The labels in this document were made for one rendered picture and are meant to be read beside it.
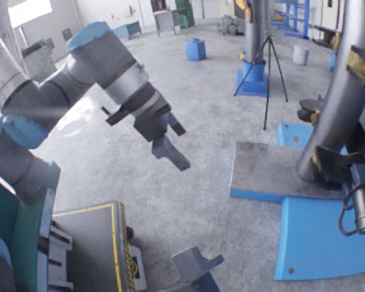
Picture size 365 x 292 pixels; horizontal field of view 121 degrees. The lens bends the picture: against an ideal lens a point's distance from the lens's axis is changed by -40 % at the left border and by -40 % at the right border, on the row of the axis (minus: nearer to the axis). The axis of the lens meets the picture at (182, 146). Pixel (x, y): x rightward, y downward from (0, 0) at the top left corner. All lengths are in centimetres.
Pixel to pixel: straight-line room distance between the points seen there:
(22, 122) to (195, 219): 103
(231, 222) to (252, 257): 26
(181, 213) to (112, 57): 102
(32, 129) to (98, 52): 17
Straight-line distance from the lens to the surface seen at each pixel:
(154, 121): 32
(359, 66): 67
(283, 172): 119
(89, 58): 33
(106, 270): 88
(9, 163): 61
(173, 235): 112
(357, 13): 80
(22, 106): 34
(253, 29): 196
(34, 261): 59
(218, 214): 114
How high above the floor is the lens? 107
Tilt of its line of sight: 46 degrees down
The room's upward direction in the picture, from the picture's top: 13 degrees counter-clockwise
